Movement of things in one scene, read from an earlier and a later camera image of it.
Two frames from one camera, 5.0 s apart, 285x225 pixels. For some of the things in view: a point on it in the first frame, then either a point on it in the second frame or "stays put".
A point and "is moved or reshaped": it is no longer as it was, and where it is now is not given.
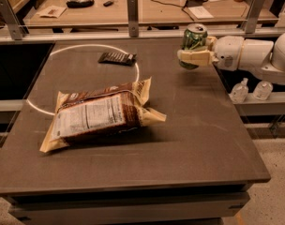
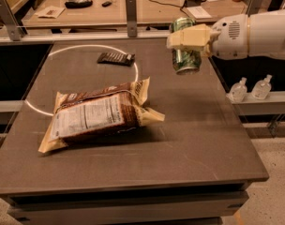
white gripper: [227, 52] → [231, 37]
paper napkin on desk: [51, 11] stays put
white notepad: [201, 12] stays put
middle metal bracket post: [132, 4] stays put
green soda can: [194, 37] is moved or reshaped
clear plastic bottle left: [239, 92] stays put
